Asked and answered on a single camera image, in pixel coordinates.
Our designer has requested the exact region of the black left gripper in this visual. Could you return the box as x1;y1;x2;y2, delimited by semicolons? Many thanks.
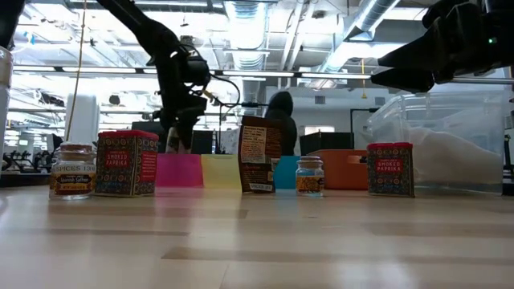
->
150;39;213;153

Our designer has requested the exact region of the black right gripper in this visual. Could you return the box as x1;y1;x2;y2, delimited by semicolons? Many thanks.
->
370;0;514;94

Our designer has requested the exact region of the smoked paprika tin red lid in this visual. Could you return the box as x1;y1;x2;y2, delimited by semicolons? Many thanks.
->
95;129;160;197
366;141;415;198

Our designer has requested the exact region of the brown spice pouch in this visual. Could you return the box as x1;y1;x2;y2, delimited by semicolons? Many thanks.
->
237;115;284;194

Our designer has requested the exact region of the glass saffron spice jar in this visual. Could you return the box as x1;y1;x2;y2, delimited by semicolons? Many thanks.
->
295;156;325;197
48;142;97;201

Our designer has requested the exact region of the pink plastic bin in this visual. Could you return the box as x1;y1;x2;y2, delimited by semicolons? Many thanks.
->
155;153;205;189

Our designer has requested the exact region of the yellow plastic bin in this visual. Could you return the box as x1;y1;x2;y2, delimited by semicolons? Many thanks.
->
200;153;243;189

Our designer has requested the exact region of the black tube stand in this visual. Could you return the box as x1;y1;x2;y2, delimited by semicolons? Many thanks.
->
349;107;381;140

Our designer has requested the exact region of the clear plastic storage container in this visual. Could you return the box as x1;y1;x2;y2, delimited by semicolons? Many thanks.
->
363;91;509;197

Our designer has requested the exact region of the long ceiling light strip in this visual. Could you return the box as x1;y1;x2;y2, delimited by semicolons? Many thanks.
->
11;65;514;85

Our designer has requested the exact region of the person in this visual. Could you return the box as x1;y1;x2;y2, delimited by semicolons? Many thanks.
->
263;91;299;157

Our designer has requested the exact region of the grey cloth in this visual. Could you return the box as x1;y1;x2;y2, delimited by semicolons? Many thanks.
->
373;120;505;185

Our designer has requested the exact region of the teal plastic bin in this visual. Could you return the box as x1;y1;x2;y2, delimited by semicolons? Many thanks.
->
274;155;301;190

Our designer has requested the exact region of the white building pillar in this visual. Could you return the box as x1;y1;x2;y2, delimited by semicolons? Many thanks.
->
63;92;100;145

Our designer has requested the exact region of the orange plastic bin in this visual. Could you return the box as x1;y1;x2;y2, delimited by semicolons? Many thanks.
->
308;149;370;191

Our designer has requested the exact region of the silver corrugated air duct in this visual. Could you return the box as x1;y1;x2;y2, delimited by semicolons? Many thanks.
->
224;0;268;117

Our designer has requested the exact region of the yellow hanging cable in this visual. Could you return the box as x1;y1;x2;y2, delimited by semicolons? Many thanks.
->
65;0;88;142

